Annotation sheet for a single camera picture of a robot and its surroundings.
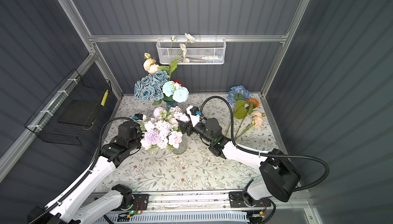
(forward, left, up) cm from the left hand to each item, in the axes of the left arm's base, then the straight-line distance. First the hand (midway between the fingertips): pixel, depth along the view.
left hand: (155, 130), depth 78 cm
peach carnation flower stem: (+13, -62, -12) cm, 64 cm away
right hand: (+1, -15, +9) cm, 17 cm away
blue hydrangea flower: (+34, -53, -11) cm, 64 cm away
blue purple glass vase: (+19, -6, -1) cm, 20 cm away
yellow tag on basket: (+18, +28, +7) cm, 34 cm away
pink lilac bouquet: (+3, -10, +9) cm, 14 cm away
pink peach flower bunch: (-12, -6, +15) cm, 20 cm away
